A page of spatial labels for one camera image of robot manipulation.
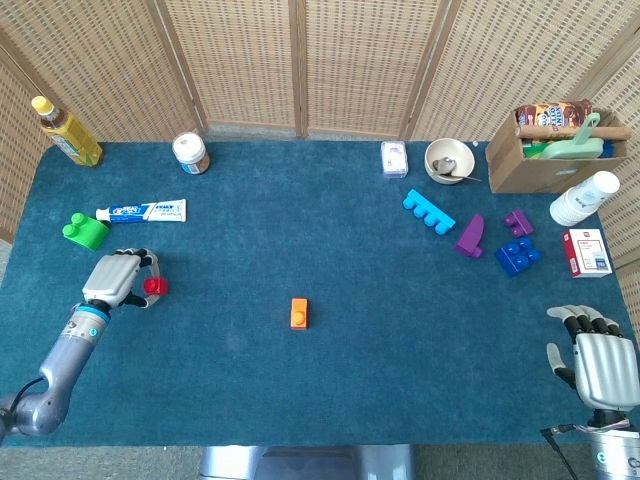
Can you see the clear plastic box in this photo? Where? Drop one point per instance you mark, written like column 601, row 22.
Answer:
column 394, row 159

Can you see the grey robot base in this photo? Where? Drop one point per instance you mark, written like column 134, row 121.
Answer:
column 300, row 462

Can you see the cardboard box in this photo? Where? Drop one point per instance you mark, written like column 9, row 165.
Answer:
column 530, row 175

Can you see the wooden rolling pin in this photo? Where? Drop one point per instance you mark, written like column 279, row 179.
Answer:
column 612, row 133

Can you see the beige bowl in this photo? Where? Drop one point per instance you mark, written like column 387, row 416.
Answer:
column 462, row 155

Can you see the metal spoon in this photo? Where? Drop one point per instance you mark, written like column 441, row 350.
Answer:
column 443, row 164

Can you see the white-lidded glass jar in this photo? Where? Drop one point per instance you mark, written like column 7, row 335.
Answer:
column 190, row 150

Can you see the yellow tea bottle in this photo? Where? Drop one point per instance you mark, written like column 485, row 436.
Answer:
column 72, row 137

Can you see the white blue toothpaste tube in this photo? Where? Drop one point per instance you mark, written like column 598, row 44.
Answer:
column 150, row 211

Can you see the light green dustpan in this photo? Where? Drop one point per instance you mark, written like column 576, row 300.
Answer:
column 575, row 147

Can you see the purple sloped building block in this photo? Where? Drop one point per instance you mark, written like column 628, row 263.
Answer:
column 472, row 235

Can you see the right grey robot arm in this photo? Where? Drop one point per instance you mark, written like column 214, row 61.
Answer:
column 615, row 457

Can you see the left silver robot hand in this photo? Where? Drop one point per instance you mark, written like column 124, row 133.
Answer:
column 109, row 277

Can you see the green two-stud building block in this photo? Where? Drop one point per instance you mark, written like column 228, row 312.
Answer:
column 90, row 234

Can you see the green yellow package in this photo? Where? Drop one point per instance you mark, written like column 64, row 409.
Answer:
column 532, row 149

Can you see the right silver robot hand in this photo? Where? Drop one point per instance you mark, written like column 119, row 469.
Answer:
column 605, row 365

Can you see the cyan four-stud long block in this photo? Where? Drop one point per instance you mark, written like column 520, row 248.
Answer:
column 427, row 210

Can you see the small purple building block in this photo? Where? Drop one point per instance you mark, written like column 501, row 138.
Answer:
column 519, row 222

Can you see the small orange building block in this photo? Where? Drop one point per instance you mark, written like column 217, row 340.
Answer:
column 299, row 312

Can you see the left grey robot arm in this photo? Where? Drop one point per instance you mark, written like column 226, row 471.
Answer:
column 65, row 355

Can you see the red and white carton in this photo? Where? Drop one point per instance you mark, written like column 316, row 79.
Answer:
column 590, row 252

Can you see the stack of white paper cups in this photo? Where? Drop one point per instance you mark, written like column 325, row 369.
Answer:
column 582, row 200

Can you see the blue four-stud building block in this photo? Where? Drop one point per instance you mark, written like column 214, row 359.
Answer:
column 515, row 257

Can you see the small red building block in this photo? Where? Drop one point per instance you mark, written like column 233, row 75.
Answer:
column 156, row 286

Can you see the brown snack bag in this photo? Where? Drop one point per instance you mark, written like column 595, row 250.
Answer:
column 550, row 114

